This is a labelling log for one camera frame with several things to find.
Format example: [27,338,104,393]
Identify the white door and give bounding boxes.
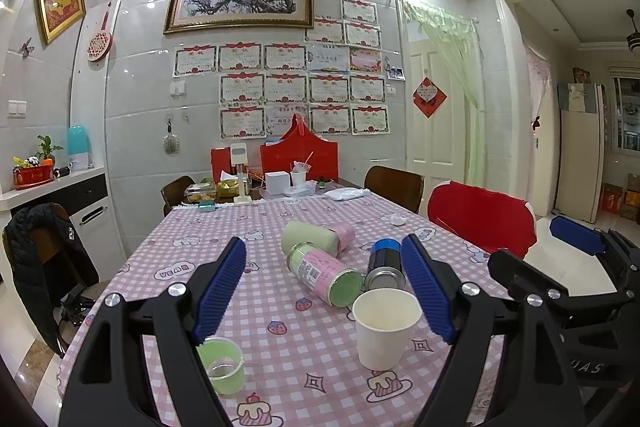
[405,37,468,202]

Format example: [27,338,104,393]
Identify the white paper cup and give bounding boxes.
[352,288,423,371]

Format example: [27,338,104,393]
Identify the white plastic bag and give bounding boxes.
[322,187,373,202]

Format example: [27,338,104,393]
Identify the large red gift box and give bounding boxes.
[260,114,340,182]

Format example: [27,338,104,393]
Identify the red round hanging ornament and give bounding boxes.
[88,4,113,62]

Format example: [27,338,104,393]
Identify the white desk lamp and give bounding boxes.
[230,144,252,206]

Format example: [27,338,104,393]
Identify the white and black cabinet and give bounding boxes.
[0,167,126,268]

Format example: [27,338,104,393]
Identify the ceiling fan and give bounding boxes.
[625,9,640,52]

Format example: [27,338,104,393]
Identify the pink and green canister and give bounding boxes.
[281,220,356,258]

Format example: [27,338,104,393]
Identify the group of wall certificates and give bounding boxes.
[172,0,391,140]

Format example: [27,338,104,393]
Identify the plate of food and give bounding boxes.
[182,182,218,205]

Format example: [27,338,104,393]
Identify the white cup with straws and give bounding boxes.
[291,152,313,188]

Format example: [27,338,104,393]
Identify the small green plastic cup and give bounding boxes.
[196,337,247,395]

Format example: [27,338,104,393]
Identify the black jacket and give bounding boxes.
[7,203,101,358]

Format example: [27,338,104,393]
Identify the red diamond door decoration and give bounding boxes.
[412,77,447,119]

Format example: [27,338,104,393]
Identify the red tray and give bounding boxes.
[13,164,55,191]

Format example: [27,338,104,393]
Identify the cardboard boxes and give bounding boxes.
[600,174,640,223]

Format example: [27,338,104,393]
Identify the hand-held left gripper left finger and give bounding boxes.
[57,237,248,427]

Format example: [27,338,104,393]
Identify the pink checked tablecloth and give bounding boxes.
[57,194,506,427]

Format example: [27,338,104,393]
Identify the white refrigerator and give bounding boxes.
[555,82,608,224]

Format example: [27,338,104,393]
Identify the white square box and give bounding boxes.
[265,170,292,198]

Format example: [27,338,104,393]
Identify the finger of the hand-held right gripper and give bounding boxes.
[487,249,621,323]
[549,216,640,293]

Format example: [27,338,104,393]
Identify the pink curtain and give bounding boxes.
[522,42,553,118]

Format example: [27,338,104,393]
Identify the blue and black can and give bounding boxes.
[363,238,407,293]

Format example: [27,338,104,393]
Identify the small potted plant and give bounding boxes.
[36,135,63,168]

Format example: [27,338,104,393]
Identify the blue and white humidifier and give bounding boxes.
[67,125,93,171]

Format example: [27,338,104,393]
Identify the hanging wall brush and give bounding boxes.
[162,119,180,155]

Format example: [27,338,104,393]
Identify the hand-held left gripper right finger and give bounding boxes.
[401,234,586,427]

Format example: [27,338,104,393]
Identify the red chair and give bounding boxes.
[426,181,537,260]

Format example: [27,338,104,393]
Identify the pink label can green lid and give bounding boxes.
[286,242,364,307]

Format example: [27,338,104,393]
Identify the brown chair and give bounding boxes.
[363,166,425,214]
[161,176,197,218]

